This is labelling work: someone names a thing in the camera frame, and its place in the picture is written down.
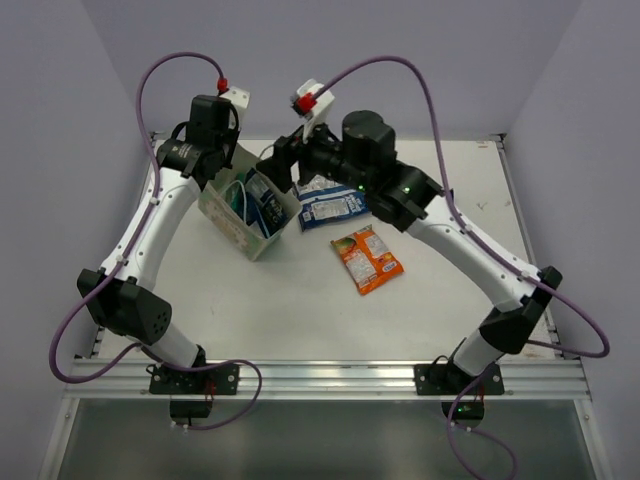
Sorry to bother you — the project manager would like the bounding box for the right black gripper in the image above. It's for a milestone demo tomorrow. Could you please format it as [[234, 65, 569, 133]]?
[[256, 109, 374, 196]]

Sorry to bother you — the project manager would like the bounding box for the blue white snack packet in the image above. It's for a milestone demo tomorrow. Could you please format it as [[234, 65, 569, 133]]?
[[293, 175, 369, 232]]

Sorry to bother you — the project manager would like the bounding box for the blue snack packet large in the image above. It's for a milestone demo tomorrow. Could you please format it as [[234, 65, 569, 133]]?
[[245, 168, 287, 238]]

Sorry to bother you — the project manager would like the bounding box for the patterned paper bag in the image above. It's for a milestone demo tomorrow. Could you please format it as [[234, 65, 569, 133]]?
[[198, 145, 301, 261]]

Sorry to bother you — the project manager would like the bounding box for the orange snack packet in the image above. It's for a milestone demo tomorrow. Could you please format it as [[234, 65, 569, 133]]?
[[330, 225, 404, 295]]

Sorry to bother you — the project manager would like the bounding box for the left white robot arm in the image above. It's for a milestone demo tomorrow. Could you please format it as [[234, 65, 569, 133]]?
[[77, 88, 250, 393]]

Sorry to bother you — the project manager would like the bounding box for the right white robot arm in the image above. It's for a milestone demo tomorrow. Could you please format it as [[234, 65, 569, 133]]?
[[257, 110, 562, 393]]

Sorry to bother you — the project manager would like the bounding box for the left black controller box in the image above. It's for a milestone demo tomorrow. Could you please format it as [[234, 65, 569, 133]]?
[[169, 397, 213, 425]]

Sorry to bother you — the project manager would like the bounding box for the black controller box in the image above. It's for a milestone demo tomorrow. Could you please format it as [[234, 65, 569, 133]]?
[[169, 397, 213, 425], [441, 394, 485, 428]]

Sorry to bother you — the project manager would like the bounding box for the right black controller box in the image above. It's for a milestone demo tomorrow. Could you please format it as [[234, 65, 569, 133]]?
[[441, 394, 485, 428]]

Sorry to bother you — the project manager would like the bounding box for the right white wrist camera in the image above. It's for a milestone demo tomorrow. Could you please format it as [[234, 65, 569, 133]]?
[[291, 78, 335, 143]]

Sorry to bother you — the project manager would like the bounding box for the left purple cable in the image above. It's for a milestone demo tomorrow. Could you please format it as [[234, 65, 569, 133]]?
[[49, 51, 264, 432]]

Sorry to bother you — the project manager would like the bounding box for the purple cable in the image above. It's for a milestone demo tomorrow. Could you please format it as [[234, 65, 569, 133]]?
[[49, 51, 264, 432], [314, 54, 611, 480]]

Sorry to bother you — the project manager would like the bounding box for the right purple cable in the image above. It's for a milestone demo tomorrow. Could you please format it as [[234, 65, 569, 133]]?
[[314, 54, 611, 480]]

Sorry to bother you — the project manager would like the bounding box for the left black base bracket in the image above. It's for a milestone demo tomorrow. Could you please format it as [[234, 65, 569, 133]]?
[[146, 363, 240, 396]]

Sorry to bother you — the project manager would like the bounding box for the black base bracket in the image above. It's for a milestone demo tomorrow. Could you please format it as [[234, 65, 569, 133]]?
[[146, 363, 240, 396], [413, 355, 505, 396]]

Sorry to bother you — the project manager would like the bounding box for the right black base bracket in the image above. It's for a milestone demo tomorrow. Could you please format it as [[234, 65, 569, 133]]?
[[413, 355, 505, 396]]

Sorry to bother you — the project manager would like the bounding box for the aluminium mounting rail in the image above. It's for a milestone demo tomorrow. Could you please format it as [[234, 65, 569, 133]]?
[[63, 358, 590, 401]]

